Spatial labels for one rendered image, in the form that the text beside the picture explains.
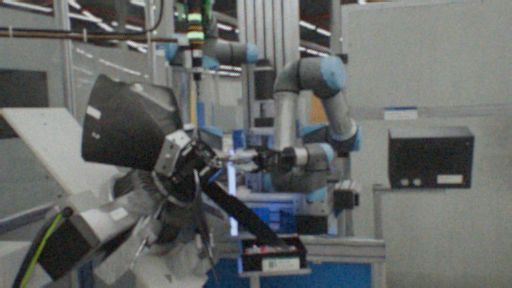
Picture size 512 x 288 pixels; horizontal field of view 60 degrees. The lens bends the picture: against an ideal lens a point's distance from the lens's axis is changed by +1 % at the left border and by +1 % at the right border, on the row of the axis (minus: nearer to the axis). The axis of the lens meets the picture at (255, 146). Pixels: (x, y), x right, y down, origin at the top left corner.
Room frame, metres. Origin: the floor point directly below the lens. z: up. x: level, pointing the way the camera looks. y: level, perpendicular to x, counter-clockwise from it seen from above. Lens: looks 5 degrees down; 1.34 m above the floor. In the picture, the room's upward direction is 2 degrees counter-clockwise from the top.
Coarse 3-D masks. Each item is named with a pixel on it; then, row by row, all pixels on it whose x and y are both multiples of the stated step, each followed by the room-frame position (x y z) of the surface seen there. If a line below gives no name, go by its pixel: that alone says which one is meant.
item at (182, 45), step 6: (180, 42) 1.29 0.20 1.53; (186, 42) 1.29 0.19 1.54; (180, 48) 1.28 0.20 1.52; (186, 48) 1.29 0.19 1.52; (186, 54) 1.29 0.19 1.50; (186, 60) 1.29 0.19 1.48; (186, 66) 1.29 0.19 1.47; (186, 72) 1.31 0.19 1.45; (192, 72) 1.30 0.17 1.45; (204, 72) 1.32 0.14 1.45
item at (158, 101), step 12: (132, 84) 1.39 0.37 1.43; (144, 84) 1.41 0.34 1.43; (132, 96) 1.35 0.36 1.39; (144, 96) 1.36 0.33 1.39; (156, 96) 1.38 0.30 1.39; (168, 96) 1.40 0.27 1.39; (144, 108) 1.32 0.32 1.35; (156, 108) 1.33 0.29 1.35; (168, 108) 1.35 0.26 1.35; (156, 120) 1.30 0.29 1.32; (168, 120) 1.31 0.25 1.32; (180, 120) 1.32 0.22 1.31; (168, 132) 1.28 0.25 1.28
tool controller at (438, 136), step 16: (400, 128) 1.57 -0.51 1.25; (416, 128) 1.55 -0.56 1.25; (432, 128) 1.54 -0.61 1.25; (448, 128) 1.52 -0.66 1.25; (464, 128) 1.51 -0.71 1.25; (400, 144) 1.48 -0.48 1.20; (416, 144) 1.47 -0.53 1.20; (432, 144) 1.46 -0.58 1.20; (448, 144) 1.45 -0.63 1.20; (464, 144) 1.44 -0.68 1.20; (400, 160) 1.49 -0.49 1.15; (416, 160) 1.48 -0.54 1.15; (432, 160) 1.47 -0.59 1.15; (448, 160) 1.46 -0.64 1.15; (464, 160) 1.45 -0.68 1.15; (400, 176) 1.51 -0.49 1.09; (416, 176) 1.50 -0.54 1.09; (432, 176) 1.49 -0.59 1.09; (448, 176) 1.48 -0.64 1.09; (464, 176) 1.47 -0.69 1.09
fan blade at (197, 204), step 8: (200, 192) 1.03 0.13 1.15; (200, 200) 0.99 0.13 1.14; (192, 208) 0.89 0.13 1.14; (200, 208) 0.95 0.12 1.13; (200, 216) 0.93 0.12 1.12; (200, 224) 0.90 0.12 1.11; (200, 232) 0.89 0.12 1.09; (208, 240) 0.95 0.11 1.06; (208, 248) 0.91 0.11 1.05; (208, 256) 1.01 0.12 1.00; (216, 280) 0.97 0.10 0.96
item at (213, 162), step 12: (192, 144) 1.18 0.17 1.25; (204, 144) 1.25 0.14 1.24; (180, 156) 1.18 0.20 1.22; (192, 156) 1.16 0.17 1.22; (204, 156) 1.18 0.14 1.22; (216, 156) 1.25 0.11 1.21; (180, 168) 1.17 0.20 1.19; (204, 168) 1.16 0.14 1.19; (216, 168) 1.18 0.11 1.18; (168, 180) 1.16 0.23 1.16; (180, 180) 1.19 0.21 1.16; (204, 180) 1.19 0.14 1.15; (180, 192) 1.17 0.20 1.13
